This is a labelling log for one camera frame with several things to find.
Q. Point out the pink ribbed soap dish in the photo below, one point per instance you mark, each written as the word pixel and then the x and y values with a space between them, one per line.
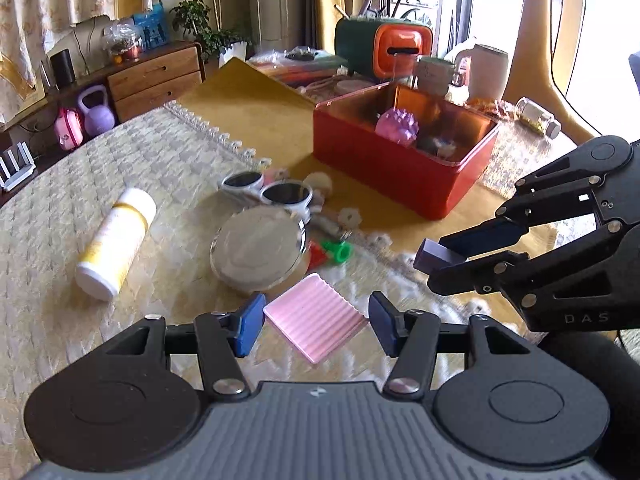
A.
pixel 312 315

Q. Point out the green cone toy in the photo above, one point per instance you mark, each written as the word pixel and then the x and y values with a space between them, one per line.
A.
pixel 337 252

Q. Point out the red storage box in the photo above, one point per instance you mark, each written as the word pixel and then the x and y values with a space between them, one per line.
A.
pixel 390 170

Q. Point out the wooden drawer cabinet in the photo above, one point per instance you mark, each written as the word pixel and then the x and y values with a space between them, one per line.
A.
pixel 155 77

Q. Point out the gold floral table cover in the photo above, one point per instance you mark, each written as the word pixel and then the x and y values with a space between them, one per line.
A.
pixel 520 160

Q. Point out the beige round toy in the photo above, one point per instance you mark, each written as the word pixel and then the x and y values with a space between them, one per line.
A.
pixel 317 182

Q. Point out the orange green desk organizer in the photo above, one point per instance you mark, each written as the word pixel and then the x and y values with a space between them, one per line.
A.
pixel 400 47

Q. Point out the clear plastic bag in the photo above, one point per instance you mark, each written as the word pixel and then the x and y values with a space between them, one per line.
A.
pixel 122 40

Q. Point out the potted green plant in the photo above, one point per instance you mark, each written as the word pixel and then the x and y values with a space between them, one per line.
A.
pixel 192 15

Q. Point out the purple tube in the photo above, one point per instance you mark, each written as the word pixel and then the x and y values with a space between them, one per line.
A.
pixel 369 1

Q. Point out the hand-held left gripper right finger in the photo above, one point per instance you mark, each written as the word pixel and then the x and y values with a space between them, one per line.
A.
pixel 382 325

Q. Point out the red cone toy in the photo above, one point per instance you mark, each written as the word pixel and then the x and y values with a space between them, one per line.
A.
pixel 315 257

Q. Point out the pink spiky ball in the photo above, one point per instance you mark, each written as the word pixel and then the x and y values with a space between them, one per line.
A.
pixel 395 127

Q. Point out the orange snack packet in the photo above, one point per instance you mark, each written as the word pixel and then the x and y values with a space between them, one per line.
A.
pixel 487 106

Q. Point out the white jug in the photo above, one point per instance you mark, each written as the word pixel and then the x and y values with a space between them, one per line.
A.
pixel 487 72

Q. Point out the white yellow plastic bottle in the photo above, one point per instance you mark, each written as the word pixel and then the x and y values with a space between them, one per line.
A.
pixel 115 245

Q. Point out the glass jar with white lid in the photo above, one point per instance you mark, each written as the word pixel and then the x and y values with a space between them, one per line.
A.
pixel 537 116

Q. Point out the purple kettlebell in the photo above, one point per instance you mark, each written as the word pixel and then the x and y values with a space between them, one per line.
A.
pixel 97 115

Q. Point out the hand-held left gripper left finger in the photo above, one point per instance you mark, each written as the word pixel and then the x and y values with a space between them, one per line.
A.
pixel 250 325

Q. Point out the blue box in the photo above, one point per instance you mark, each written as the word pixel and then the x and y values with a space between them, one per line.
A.
pixel 150 27

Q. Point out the white router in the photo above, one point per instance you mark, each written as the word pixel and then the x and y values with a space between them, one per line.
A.
pixel 15 165

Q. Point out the black speaker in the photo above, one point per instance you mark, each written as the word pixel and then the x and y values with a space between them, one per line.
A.
pixel 62 67

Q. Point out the white green ceramic mug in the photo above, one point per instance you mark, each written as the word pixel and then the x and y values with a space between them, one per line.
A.
pixel 435 75

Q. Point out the clear drinking glass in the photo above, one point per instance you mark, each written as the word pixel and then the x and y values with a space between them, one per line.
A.
pixel 402 67

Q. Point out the white sunglasses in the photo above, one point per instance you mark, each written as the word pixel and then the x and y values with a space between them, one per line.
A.
pixel 287 195

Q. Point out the yellow table mat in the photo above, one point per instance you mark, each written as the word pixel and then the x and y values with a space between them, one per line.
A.
pixel 250 105

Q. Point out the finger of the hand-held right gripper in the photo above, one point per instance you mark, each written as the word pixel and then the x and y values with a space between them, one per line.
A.
pixel 465 277
pixel 485 236

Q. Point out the dark purple block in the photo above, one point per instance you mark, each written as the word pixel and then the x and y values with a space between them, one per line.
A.
pixel 432 257

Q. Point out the round metal mirror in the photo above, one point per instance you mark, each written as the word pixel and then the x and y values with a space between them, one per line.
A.
pixel 257 250

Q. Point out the beige plastic nut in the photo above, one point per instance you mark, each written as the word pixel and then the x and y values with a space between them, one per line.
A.
pixel 350 217

